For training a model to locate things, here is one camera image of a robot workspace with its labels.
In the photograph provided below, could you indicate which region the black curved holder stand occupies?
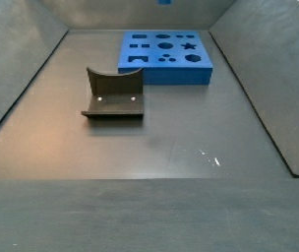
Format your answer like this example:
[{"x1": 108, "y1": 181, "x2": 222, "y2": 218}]
[{"x1": 81, "y1": 68, "x2": 144, "y2": 118}]

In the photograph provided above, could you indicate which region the blue foam shape-sorter block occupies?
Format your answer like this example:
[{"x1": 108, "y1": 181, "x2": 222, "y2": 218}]
[{"x1": 117, "y1": 31, "x2": 212, "y2": 85}]

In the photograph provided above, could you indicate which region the blue tape piece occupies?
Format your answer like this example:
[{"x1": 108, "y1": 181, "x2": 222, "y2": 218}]
[{"x1": 157, "y1": 0, "x2": 172, "y2": 5}]

